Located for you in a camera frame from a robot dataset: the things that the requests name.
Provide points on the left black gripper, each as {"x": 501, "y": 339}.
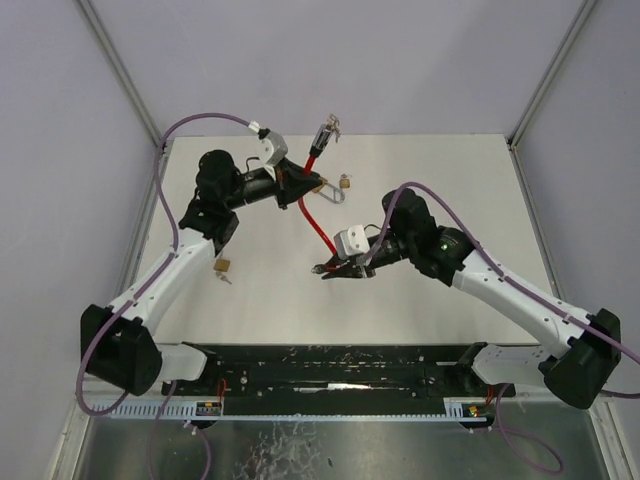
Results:
{"x": 285, "y": 183}

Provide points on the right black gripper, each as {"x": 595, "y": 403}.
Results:
{"x": 363, "y": 266}

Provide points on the red cable lock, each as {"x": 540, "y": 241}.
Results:
{"x": 320, "y": 214}

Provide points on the silver key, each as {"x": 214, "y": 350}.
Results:
{"x": 332, "y": 125}

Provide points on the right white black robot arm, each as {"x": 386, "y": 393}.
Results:
{"x": 577, "y": 350}

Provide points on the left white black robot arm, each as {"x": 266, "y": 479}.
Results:
{"x": 117, "y": 343}

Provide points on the open brass padlock with key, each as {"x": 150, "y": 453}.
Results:
{"x": 221, "y": 269}

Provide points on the large brass long-shackle padlock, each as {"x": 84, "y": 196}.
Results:
{"x": 330, "y": 192}

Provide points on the small brass padlock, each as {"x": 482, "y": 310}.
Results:
{"x": 345, "y": 181}

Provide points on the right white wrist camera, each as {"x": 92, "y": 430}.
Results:
{"x": 351, "y": 242}

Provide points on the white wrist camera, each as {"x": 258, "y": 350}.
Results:
{"x": 351, "y": 242}
{"x": 273, "y": 149}

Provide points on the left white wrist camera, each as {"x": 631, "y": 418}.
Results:
{"x": 273, "y": 149}

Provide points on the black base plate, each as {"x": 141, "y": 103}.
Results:
{"x": 341, "y": 383}

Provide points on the left aluminium frame post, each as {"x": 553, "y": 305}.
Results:
{"x": 114, "y": 61}

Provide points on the aluminium frame post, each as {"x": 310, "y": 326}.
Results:
{"x": 561, "y": 54}
{"x": 114, "y": 61}

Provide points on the grey slotted cable duct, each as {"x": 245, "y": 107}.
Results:
{"x": 174, "y": 409}

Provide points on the right aluminium frame post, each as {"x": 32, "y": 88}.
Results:
{"x": 561, "y": 54}

